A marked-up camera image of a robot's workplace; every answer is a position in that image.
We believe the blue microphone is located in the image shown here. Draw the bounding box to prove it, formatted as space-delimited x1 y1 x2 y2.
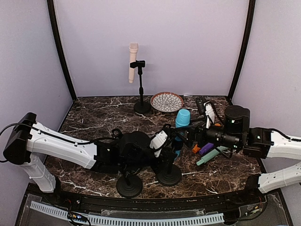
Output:
173 109 190 158

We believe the black corner post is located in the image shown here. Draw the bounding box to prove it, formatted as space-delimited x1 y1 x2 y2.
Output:
47 0 77 102
227 0 256 101

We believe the left black corner post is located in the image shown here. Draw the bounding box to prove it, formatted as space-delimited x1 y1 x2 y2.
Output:
47 0 77 102

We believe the white slotted cable duct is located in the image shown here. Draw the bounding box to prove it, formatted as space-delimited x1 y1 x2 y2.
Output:
30 201 225 226

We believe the mint green microphone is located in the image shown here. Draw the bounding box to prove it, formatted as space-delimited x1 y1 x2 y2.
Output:
196 146 228 166

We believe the black stand of blue microphone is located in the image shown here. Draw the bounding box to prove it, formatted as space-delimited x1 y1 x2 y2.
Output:
156 138 183 186

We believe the orange microphone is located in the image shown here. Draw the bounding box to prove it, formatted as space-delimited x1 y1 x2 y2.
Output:
192 123 221 153

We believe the purple microphone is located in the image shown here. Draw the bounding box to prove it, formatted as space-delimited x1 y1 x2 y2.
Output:
198 143 214 155

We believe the black stand of purple microphone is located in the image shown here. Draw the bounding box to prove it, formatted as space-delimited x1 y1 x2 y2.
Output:
116 168 143 198

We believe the beige microphone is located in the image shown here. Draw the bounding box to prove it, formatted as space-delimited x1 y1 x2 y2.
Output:
128 42 139 83

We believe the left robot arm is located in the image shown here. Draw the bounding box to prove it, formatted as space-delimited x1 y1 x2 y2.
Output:
3 113 181 205

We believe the black front frame rail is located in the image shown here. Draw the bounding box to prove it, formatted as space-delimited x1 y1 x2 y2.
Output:
40 176 266 214

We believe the right black corner post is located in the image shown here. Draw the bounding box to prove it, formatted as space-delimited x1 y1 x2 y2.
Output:
227 0 256 101

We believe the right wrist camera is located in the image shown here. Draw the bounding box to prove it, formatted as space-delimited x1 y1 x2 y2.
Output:
196 97 215 129

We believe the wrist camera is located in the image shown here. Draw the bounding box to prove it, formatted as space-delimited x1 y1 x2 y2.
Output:
196 97 215 129
150 124 171 158

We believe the black stand of beige microphone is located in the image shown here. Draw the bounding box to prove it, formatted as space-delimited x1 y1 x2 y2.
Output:
130 60 151 114

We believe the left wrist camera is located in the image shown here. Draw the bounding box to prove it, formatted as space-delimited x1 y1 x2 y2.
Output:
150 124 171 158

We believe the floral patterned ceramic plate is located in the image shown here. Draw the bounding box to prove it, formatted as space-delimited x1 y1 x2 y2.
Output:
150 92 183 113

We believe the black stand of orange microphone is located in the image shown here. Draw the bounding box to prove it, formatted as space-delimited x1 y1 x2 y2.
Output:
111 128 123 139

